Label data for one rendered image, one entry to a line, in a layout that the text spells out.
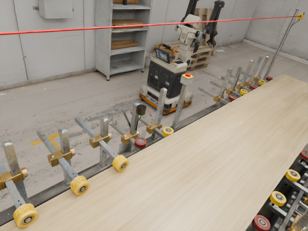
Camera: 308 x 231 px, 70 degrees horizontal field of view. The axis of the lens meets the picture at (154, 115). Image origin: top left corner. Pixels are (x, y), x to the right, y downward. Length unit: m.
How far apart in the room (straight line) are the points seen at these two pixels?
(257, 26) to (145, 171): 8.31
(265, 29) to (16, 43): 7.65
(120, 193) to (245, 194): 0.71
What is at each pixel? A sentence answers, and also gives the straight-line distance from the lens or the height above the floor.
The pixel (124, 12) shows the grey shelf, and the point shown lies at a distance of 4.57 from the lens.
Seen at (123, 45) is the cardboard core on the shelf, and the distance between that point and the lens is 4.33.
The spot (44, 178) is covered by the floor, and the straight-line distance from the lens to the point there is 2.51.
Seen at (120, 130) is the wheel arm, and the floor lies 0.86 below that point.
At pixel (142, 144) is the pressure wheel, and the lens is 1.48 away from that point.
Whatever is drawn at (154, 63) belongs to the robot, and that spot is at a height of 0.68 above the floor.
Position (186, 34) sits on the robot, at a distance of 3.38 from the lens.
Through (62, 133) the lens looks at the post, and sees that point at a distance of 1.22.
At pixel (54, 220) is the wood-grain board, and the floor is 0.90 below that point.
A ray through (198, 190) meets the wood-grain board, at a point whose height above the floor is 0.90.
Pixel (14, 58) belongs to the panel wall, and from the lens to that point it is 3.90.
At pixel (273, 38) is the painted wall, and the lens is 9.04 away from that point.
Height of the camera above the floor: 1.89
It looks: 34 degrees down
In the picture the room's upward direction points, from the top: 11 degrees clockwise
